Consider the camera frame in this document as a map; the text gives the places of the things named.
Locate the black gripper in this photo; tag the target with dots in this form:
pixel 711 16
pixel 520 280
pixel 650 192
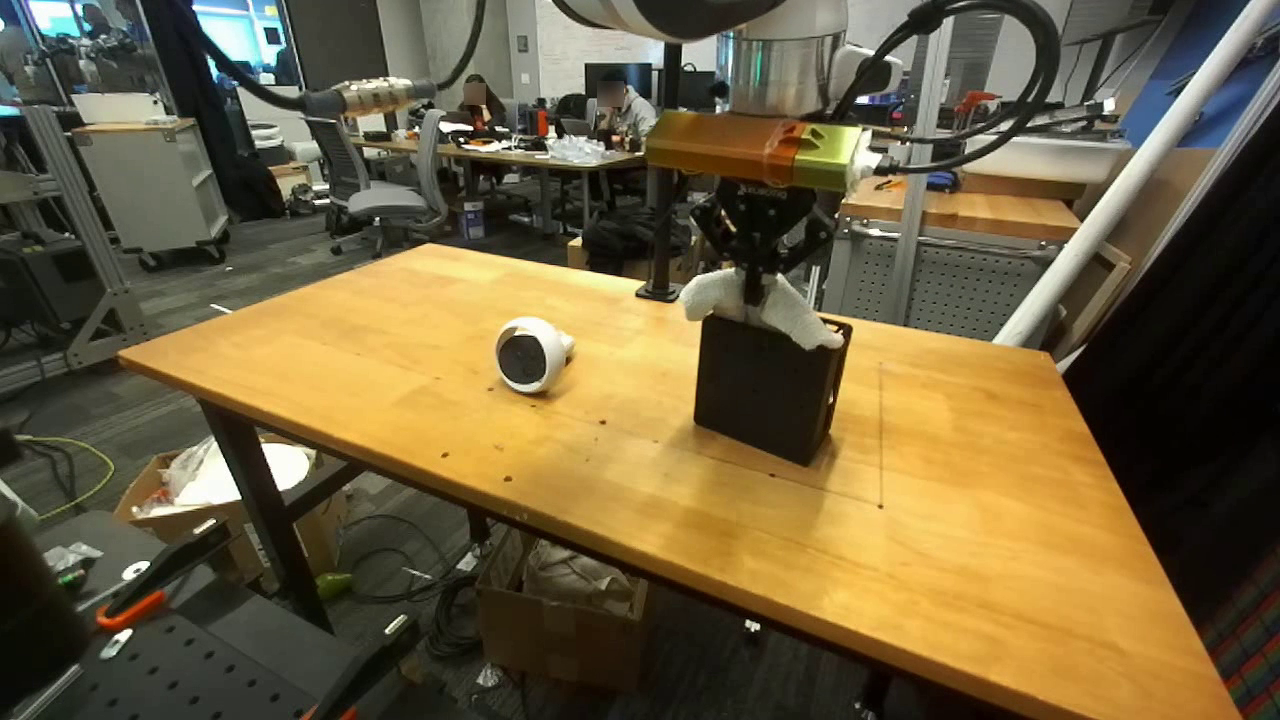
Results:
pixel 773 223

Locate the white towel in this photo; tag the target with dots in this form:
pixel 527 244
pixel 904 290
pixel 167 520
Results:
pixel 784 312

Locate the black perforated box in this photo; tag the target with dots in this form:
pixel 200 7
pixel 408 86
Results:
pixel 766 393

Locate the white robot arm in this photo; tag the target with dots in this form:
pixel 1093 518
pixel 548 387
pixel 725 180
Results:
pixel 784 60

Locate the cardboard box with white bag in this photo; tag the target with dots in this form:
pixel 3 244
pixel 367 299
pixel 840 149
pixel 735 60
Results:
pixel 200 487

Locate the black vertical pole stand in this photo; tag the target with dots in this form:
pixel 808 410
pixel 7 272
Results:
pixel 666 225

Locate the grey metal pole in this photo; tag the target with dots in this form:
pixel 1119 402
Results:
pixel 920 254

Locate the wooden-top workbench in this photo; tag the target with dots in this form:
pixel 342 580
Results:
pixel 962 225

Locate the seated person in light shirt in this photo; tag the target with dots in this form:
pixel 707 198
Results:
pixel 626 113

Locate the white VR controller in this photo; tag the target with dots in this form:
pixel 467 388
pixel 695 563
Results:
pixel 530 359

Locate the long wooden desk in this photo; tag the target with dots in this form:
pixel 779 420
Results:
pixel 533 156

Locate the white tray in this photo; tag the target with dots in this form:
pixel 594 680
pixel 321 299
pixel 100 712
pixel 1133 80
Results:
pixel 1055 156

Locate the seated person with dark hair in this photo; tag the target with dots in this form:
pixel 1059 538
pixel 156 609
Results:
pixel 482 107

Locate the white pipe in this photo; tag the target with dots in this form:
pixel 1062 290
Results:
pixel 1133 174
pixel 1201 174

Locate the light grey office chair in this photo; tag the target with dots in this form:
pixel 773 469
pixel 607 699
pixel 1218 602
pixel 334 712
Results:
pixel 375 192

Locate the black curtain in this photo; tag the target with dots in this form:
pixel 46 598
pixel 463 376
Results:
pixel 1186 402

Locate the black table leg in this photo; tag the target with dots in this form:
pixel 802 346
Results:
pixel 266 520

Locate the white wheeled cabinet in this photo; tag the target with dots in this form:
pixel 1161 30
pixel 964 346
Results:
pixel 152 186

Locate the black perforated plate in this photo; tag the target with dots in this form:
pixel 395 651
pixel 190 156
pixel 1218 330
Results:
pixel 200 674

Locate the grey metal rack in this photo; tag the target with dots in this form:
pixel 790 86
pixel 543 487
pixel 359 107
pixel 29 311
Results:
pixel 67 265

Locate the yellow-green wrist camera box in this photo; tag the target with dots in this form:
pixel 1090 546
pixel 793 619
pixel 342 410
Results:
pixel 755 149

